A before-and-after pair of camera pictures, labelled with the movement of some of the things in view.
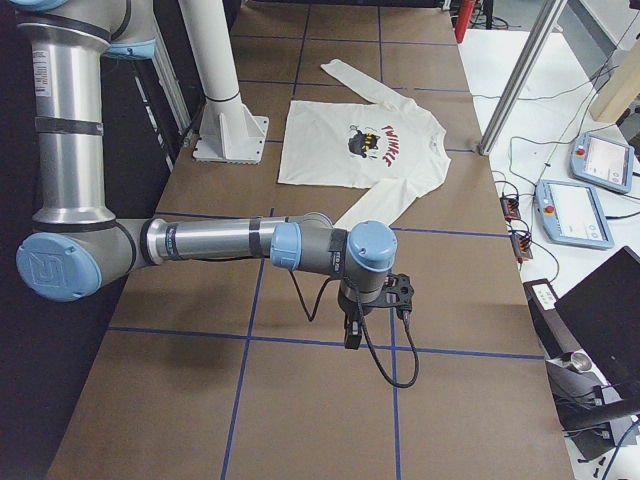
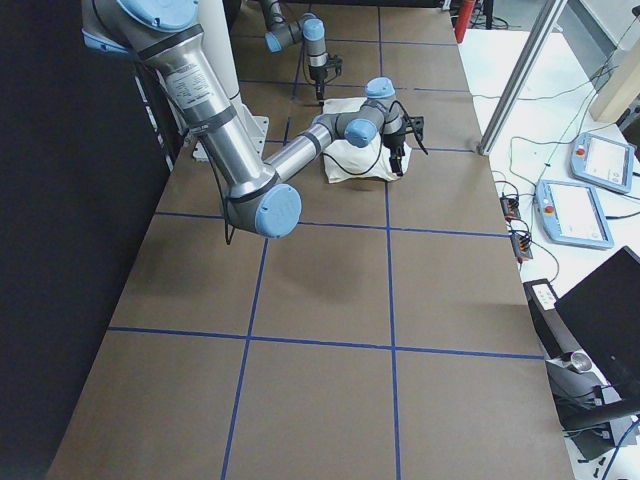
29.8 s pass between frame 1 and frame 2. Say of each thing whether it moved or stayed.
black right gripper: moved
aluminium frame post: stayed
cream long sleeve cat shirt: moved
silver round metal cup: stayed
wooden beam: stayed
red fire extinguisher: stayed
